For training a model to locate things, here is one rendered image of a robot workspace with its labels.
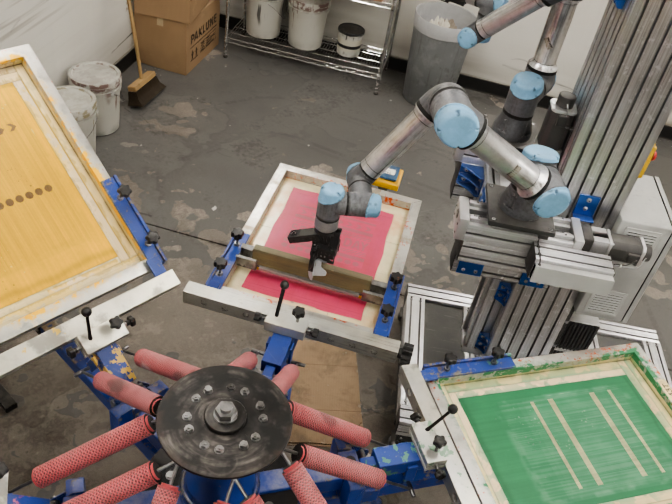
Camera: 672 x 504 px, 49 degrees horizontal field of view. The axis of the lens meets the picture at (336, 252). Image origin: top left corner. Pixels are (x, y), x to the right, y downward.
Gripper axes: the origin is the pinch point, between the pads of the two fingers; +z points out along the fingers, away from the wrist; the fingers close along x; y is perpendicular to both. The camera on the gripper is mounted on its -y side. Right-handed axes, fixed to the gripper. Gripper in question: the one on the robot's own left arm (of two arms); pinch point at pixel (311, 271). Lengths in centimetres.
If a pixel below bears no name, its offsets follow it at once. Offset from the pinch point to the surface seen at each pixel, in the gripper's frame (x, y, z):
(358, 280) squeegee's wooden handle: -1.5, 16.0, -3.1
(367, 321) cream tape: -9.1, 22.3, 6.3
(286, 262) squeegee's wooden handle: -1.5, -8.6, -2.3
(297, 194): 47, -18, 6
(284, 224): 27.5, -17.3, 6.2
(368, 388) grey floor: 44, 28, 102
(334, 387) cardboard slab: 38, 13, 100
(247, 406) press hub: -80, 3, -29
